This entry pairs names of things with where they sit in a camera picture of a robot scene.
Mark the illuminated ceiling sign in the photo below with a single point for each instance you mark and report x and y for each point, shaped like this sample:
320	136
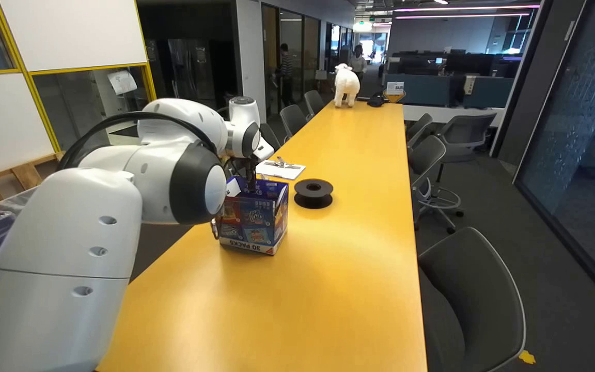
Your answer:
363	25

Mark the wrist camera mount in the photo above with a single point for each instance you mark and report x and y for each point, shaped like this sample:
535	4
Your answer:
265	146

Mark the blue cardboard box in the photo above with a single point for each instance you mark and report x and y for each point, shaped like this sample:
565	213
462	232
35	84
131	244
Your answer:
257	219

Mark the dark teal desk partition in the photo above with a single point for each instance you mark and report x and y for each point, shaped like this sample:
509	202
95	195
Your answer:
448	90

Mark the yellow floor sticker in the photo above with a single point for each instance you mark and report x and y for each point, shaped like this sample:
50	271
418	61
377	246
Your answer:
528	357

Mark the small black object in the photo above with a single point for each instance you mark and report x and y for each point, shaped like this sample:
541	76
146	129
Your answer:
377	102

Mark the wooden pallet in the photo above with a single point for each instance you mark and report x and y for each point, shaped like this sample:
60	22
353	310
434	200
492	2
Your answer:
9	183

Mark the black tape roll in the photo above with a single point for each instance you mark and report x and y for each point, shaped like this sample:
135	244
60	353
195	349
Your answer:
304	198

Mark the small metal clip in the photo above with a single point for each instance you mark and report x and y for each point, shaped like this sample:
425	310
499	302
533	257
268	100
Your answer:
281	164

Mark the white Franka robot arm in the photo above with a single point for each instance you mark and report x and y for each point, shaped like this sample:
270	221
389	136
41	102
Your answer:
57	276

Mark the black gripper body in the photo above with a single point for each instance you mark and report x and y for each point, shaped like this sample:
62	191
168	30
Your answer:
249	168

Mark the grey office chair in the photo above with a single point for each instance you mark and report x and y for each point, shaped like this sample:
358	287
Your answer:
466	130
469	297
312	102
271	136
418	127
427	155
294	118

